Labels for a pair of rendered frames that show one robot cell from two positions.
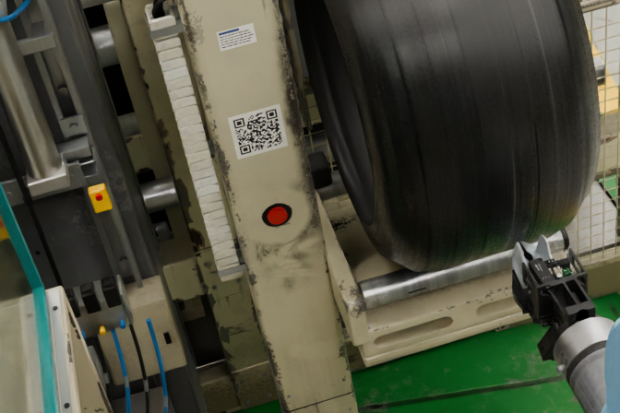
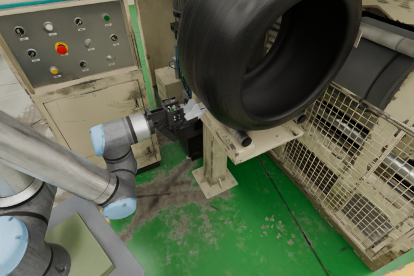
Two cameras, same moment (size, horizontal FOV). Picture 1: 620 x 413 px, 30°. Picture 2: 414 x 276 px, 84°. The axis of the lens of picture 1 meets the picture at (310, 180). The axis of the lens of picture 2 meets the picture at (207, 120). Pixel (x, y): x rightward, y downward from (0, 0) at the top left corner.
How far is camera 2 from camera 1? 1.46 m
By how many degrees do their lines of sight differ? 51
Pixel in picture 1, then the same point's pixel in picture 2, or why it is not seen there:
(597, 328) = (137, 117)
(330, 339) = not seen: hidden behind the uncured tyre
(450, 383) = (284, 193)
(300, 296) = not seen: hidden behind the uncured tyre
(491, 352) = (302, 204)
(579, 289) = (159, 112)
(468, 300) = (214, 124)
